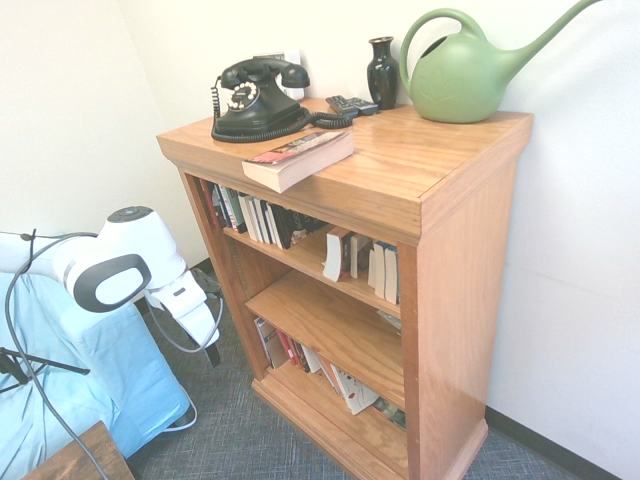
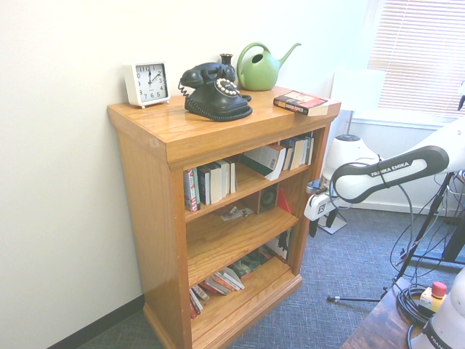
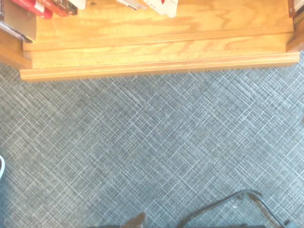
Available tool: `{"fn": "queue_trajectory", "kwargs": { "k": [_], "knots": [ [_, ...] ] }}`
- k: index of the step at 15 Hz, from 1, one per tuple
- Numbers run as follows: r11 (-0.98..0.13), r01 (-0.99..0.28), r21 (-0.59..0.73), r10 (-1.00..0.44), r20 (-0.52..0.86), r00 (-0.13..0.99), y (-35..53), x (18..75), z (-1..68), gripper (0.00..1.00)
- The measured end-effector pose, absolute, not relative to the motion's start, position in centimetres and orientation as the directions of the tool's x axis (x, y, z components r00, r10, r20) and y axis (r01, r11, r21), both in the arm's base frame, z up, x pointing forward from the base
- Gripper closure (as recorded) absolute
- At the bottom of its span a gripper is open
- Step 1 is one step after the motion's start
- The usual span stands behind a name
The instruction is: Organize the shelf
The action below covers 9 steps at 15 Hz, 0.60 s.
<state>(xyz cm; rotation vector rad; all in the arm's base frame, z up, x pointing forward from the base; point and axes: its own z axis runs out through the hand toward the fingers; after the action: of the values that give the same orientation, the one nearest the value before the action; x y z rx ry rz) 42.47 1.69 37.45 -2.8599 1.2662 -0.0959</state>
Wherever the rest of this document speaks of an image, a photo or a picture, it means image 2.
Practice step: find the white square alarm clock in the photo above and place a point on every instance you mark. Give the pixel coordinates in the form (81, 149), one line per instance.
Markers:
(149, 84)

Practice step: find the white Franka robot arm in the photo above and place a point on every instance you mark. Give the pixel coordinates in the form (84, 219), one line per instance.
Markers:
(392, 174)

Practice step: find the small black vase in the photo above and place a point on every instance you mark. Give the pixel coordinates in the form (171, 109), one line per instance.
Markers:
(226, 60)

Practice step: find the white orange paperback book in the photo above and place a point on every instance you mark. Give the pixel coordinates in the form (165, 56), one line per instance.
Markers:
(236, 278)

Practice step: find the camouflage cover book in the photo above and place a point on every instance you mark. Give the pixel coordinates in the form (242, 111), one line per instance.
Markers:
(252, 265)

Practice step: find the dark wooden table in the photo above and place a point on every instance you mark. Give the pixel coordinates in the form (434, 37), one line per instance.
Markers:
(385, 327)

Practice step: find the white window blinds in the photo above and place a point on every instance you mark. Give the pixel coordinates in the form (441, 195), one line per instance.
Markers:
(417, 36)

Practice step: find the thin dark paperback book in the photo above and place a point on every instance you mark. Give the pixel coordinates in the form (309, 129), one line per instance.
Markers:
(233, 178)

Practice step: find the dark teal book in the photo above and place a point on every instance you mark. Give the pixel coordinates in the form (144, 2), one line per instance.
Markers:
(201, 185)

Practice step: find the blue cover paperback book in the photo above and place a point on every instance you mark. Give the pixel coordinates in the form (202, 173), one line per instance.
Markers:
(310, 149)
(299, 152)

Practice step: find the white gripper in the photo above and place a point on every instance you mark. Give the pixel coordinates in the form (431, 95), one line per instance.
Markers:
(319, 207)

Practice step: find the small clutter pile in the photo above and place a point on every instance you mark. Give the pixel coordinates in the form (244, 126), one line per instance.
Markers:
(236, 213)

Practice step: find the green plastic watering can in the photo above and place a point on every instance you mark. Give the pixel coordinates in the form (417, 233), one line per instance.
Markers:
(256, 74)

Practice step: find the white book black figures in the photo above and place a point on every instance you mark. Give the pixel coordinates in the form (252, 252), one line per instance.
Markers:
(280, 245)

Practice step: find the black cover book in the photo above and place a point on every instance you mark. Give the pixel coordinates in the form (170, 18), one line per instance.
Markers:
(214, 183)

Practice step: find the black metal desk frame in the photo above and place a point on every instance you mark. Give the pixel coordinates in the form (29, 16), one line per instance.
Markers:
(454, 247)

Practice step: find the black vintage rotary telephone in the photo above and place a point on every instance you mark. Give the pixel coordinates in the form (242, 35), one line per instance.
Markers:
(214, 100)

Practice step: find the brown cover paperback book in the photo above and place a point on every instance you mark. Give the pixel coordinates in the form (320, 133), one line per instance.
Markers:
(288, 156)

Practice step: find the white floor lamp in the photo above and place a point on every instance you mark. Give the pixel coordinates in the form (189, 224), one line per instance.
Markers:
(357, 89)

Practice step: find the red black paperback book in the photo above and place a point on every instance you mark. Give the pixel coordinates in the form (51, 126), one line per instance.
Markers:
(303, 102)

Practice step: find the yellow red emergency stop button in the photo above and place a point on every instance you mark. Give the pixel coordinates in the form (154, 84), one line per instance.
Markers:
(434, 296)

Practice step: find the oak wooden bookshelf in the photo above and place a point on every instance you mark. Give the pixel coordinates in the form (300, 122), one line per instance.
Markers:
(218, 127)

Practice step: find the thick leaning paperback book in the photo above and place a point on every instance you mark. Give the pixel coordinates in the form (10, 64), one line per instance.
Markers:
(267, 160)

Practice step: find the black camera tripod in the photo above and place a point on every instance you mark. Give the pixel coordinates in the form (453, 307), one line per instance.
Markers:
(357, 299)

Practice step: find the red white spine book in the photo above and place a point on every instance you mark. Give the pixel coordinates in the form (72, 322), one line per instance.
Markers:
(191, 191)

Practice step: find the small wooden speaker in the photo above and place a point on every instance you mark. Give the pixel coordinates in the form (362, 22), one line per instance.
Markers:
(269, 199)

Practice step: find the red folder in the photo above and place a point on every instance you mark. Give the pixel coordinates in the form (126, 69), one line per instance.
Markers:
(284, 203)

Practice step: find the white red paperback book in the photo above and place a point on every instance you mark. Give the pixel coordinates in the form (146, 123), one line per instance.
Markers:
(195, 308)

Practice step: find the white paged paperback book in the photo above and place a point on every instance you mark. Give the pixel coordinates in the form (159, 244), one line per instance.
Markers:
(225, 178)

